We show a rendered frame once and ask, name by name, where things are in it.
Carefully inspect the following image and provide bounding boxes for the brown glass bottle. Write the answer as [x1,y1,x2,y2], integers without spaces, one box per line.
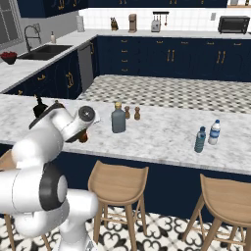
[77,128,89,144]

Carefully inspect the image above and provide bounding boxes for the grey glass bottle gold cap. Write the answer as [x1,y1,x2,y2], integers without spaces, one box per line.
[111,101,127,134]

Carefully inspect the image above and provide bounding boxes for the grey dishwasher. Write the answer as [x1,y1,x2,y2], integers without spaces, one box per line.
[76,41,95,93]

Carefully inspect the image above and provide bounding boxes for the dark blue sink cupboards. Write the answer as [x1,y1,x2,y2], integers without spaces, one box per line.
[4,49,83,100]

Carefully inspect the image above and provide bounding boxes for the black glass bottle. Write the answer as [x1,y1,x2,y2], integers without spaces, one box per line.
[32,95,49,119]

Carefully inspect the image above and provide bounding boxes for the wooden bar stool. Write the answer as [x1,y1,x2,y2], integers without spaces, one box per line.
[0,148,53,251]
[181,173,251,251]
[87,160,150,251]

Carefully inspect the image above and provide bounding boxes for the black sink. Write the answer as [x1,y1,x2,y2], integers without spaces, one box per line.
[18,43,74,62]

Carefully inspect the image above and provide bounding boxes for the dark blue counter panel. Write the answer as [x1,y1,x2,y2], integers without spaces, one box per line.
[0,143,251,224]

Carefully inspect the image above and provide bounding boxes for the brown animal figure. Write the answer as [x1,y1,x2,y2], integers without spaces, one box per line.
[110,17,120,32]

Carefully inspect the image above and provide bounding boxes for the white paper towel roll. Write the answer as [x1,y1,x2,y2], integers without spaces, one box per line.
[75,14,86,33]

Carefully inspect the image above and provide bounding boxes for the brown coffee machine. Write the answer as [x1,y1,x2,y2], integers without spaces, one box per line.
[127,13,138,34]

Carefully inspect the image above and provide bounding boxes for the black tap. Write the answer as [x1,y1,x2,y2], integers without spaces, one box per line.
[24,25,42,53]

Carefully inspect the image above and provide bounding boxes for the black bowl of red fruit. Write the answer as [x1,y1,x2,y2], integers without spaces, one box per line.
[0,51,19,66]

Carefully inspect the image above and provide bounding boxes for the dark blue base cupboards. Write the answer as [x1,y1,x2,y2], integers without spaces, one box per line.
[93,34,251,83]

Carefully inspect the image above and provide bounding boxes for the white plastic bottle blue label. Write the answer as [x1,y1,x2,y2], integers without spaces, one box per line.
[207,119,222,146]

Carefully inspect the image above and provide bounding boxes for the grey window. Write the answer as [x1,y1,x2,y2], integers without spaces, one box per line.
[0,0,25,47]

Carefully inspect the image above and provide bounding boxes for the black toaster oven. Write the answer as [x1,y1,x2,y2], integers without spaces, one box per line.
[217,15,251,35]

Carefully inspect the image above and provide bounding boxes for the dark blue wall cupboards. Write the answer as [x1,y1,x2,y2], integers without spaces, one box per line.
[17,0,228,19]

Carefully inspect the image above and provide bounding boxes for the black rail with hanging tools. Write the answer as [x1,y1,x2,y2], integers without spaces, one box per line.
[152,11,171,27]

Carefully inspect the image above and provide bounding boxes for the wooden wall shelf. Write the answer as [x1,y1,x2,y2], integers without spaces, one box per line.
[227,0,251,9]

